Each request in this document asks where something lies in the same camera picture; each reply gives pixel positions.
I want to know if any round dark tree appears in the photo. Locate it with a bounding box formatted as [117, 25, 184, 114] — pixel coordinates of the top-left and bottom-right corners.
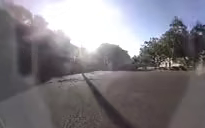
[94, 42, 135, 71]

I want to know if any grey asphalt road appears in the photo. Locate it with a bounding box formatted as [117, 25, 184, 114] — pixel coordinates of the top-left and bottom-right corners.
[82, 68, 205, 128]

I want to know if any grey building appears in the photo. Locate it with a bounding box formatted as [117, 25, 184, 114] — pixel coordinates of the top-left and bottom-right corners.
[0, 0, 82, 102]

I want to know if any vehicle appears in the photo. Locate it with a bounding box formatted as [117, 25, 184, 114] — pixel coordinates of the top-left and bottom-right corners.
[170, 63, 188, 71]

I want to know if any grey concrete pavement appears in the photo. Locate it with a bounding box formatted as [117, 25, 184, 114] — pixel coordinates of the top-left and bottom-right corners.
[0, 72, 125, 128]

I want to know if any row of trees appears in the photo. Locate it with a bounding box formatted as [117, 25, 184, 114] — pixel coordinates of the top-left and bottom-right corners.
[132, 15, 205, 70]

